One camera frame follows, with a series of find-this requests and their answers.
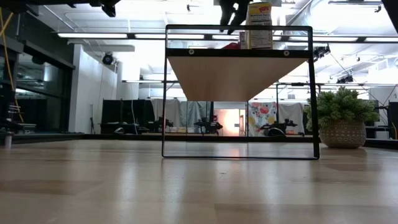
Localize wooden shelf with black frame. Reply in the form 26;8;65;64
161;24;321;161

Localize long ceiling light strip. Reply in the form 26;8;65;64
55;30;398;43

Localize grey hanging curtain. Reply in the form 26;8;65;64
150;98;212;128

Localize bushy plant in woven pot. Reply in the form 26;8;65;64
303;86;381;149

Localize black ceiling spotlight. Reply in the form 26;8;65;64
335;74;354;85
313;45;331;60

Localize black rig frame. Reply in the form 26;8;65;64
0;133;398;149

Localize white floral cloth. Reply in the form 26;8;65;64
248;101;277;137

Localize black ceiling camera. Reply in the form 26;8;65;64
101;52;114;66

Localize black room partition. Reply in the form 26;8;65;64
101;98;155;134

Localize yellow hanging cable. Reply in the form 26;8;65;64
0;7;25;124

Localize pale hanging curtain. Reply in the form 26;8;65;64
276;102;307;134

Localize yellow Corn Pops cereal box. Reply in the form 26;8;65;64
244;2;274;50

